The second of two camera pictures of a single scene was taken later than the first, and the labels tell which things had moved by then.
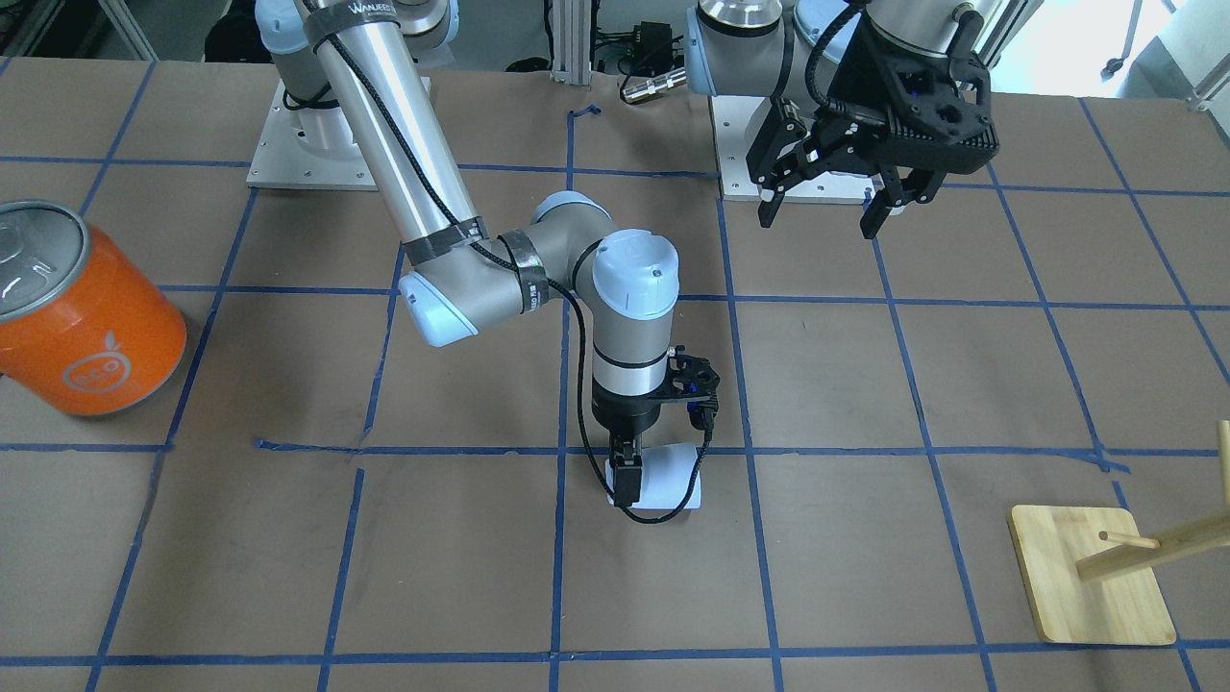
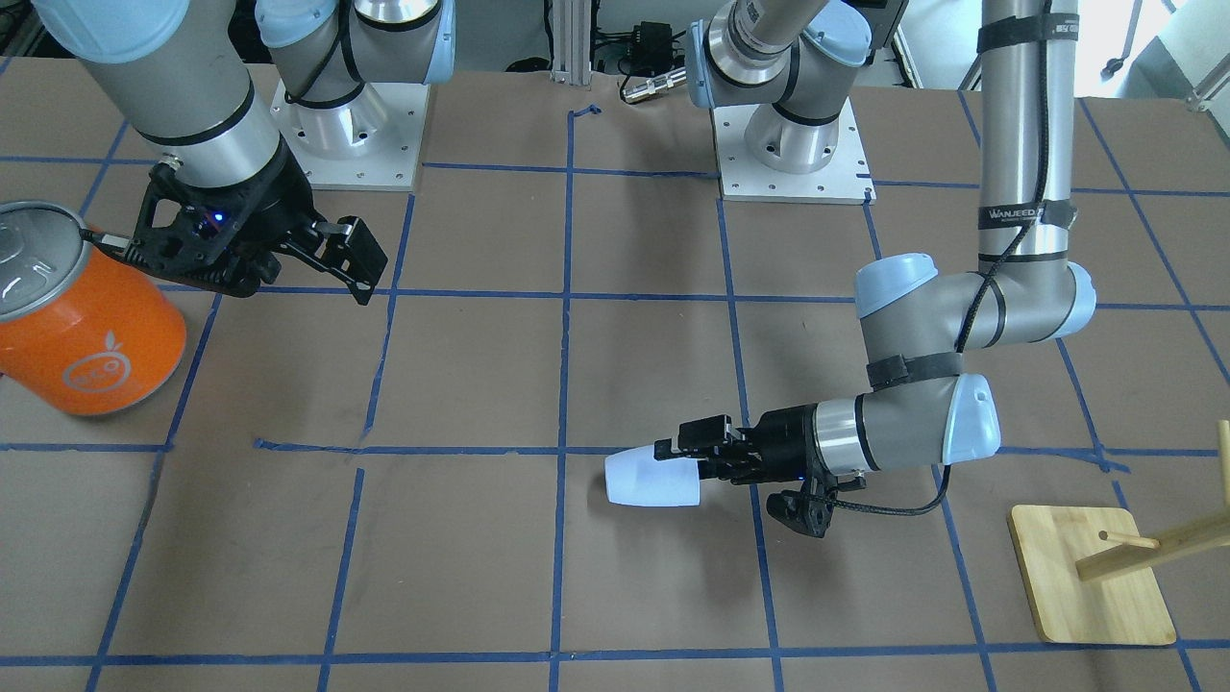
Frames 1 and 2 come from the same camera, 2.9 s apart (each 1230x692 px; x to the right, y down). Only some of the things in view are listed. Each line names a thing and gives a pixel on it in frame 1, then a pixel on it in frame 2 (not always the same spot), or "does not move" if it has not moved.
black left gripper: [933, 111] → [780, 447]
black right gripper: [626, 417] → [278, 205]
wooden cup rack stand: [1091, 574] does not move
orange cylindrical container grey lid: [82, 325] does not move
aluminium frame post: [572, 42] does not move
